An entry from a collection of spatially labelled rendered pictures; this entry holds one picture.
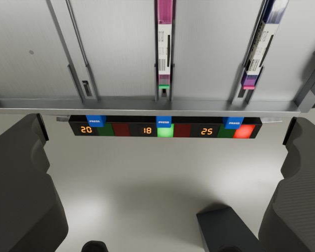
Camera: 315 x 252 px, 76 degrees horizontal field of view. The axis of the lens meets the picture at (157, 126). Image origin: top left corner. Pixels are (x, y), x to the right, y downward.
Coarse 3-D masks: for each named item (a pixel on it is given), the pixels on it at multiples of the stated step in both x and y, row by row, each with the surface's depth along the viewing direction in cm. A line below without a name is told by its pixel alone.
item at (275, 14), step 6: (270, 0) 20; (276, 0) 19; (282, 0) 19; (270, 6) 20; (276, 6) 20; (282, 6) 19; (270, 12) 20; (276, 12) 20; (282, 12) 20; (264, 18) 21; (270, 18) 20; (276, 18) 20; (246, 78) 26; (252, 78) 26; (246, 84) 26; (252, 84) 26
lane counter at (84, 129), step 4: (76, 124) 36; (80, 124) 36; (84, 124) 36; (88, 124) 36; (80, 128) 37; (84, 128) 37; (88, 128) 37; (92, 128) 37; (80, 132) 38; (84, 132) 38; (88, 132) 38; (92, 132) 38
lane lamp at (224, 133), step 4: (220, 124) 35; (220, 128) 36; (224, 128) 36; (220, 132) 36; (224, 132) 36; (228, 132) 36; (232, 132) 36; (220, 136) 37; (224, 136) 37; (228, 136) 37; (232, 136) 37
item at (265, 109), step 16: (0, 112) 30; (16, 112) 30; (32, 112) 30; (48, 112) 30; (64, 112) 30; (80, 112) 29; (96, 112) 29; (112, 112) 29; (128, 112) 29; (144, 112) 29; (160, 112) 29; (176, 112) 29; (192, 112) 29; (208, 112) 29; (224, 112) 29; (240, 112) 28; (256, 112) 28; (272, 112) 28; (288, 112) 28
